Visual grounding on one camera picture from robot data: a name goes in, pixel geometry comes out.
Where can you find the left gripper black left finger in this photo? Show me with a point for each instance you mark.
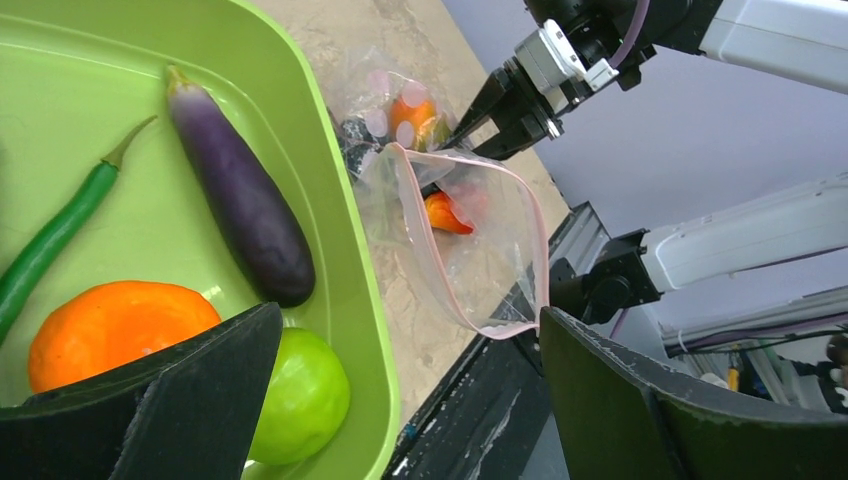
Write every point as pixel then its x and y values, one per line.
pixel 186 412

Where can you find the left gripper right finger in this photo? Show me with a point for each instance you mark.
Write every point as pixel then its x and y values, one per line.
pixel 623 415

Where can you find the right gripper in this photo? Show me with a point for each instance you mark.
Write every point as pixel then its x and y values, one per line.
pixel 499 101

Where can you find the orange green fake mango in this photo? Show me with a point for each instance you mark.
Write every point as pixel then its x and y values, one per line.
pixel 420 127

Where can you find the green fake apple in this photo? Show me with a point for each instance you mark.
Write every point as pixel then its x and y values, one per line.
pixel 307 400

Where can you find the clear zip top bag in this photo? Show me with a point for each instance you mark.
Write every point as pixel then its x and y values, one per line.
pixel 494 281

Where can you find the red fake food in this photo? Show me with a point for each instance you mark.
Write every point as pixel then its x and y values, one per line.
pixel 441 215

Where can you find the orange fake fruit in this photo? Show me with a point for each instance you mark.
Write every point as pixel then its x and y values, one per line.
pixel 113 324

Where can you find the purple fake eggplant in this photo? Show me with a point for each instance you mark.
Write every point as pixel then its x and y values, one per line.
pixel 257 223

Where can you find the green fake pepper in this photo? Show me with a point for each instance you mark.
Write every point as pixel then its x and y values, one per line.
pixel 21 277

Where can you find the green plastic tray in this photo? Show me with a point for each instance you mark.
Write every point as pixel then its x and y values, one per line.
pixel 76 77

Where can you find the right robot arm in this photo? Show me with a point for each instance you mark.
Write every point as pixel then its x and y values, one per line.
pixel 695 137

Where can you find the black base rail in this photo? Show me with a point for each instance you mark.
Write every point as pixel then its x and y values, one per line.
pixel 482 420

